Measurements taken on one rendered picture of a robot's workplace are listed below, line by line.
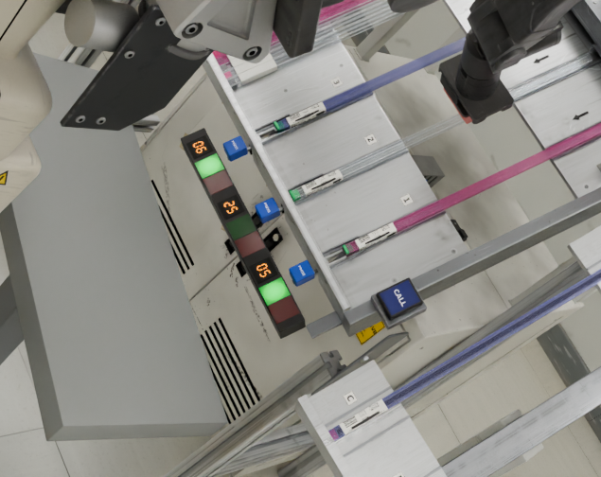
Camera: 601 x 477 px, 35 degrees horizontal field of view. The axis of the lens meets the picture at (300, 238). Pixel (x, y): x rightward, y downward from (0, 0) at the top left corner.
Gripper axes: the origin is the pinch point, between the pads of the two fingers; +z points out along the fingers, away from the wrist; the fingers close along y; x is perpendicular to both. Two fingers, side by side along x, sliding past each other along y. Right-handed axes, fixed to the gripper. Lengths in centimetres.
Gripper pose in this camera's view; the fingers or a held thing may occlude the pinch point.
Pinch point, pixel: (468, 114)
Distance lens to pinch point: 145.3
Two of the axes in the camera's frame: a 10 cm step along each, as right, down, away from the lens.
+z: 0.3, 3.6, 9.3
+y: -4.5, -8.3, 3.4
